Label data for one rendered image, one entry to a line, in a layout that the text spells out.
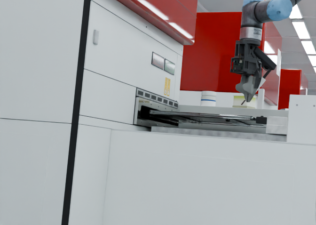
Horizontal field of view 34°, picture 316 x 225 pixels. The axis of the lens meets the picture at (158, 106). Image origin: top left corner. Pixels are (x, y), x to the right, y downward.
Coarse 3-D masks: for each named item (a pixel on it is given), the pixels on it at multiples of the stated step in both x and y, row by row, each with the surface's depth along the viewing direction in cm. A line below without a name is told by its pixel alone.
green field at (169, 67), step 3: (168, 63) 207; (171, 63) 210; (165, 66) 204; (168, 66) 207; (171, 66) 210; (174, 66) 214; (165, 69) 204; (168, 69) 207; (171, 69) 210; (171, 72) 210
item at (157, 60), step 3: (153, 54) 192; (156, 54) 194; (153, 57) 192; (156, 57) 194; (159, 57) 198; (153, 60) 192; (156, 60) 195; (159, 60) 198; (162, 60) 200; (153, 63) 192; (156, 63) 195; (159, 63) 198; (162, 63) 201; (159, 66) 198; (162, 66) 201
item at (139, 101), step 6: (138, 102) 179; (144, 102) 184; (150, 102) 189; (138, 108) 179; (150, 108) 194; (156, 108) 195; (162, 108) 201; (168, 108) 207; (174, 108) 214; (138, 114) 179; (138, 120) 180; (144, 120) 185; (150, 120) 190; (144, 126) 188; (150, 126) 190; (156, 126) 196; (162, 126) 202; (168, 126) 208; (174, 126) 215
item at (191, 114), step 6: (162, 114) 181; (168, 114) 180; (174, 114) 179; (180, 114) 178; (186, 114) 177; (192, 114) 176; (198, 114) 176; (204, 114) 175; (210, 114) 174; (216, 114) 174; (222, 114) 173; (252, 120) 169
